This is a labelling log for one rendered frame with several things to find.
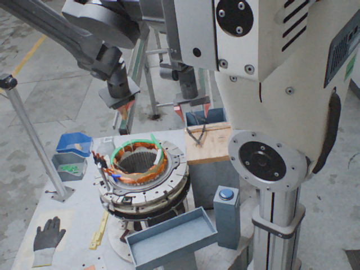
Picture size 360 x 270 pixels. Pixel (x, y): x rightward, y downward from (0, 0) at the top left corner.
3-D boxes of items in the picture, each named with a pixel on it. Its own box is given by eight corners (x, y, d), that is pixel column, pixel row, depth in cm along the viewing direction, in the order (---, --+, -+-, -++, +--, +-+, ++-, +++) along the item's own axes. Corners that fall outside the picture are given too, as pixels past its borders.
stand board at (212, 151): (184, 132, 139) (183, 127, 138) (230, 126, 138) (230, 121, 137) (187, 165, 123) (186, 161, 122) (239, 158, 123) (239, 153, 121)
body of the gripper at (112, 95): (98, 95, 96) (93, 77, 90) (129, 79, 100) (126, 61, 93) (109, 110, 94) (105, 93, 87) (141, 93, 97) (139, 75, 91)
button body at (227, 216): (217, 246, 126) (212, 201, 110) (222, 230, 131) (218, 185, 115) (236, 250, 124) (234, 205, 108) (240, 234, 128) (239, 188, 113)
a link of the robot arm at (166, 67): (176, 55, 106) (192, 44, 111) (149, 52, 112) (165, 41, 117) (183, 89, 113) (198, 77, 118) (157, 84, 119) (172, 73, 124)
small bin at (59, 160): (88, 161, 174) (84, 150, 169) (82, 181, 163) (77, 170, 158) (58, 164, 175) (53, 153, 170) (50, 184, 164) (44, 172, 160)
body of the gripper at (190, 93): (176, 98, 124) (172, 80, 119) (204, 93, 123) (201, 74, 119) (177, 107, 118) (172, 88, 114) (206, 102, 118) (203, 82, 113)
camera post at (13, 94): (67, 193, 158) (15, 85, 122) (63, 197, 156) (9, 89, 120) (62, 191, 159) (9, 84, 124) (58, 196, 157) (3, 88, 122)
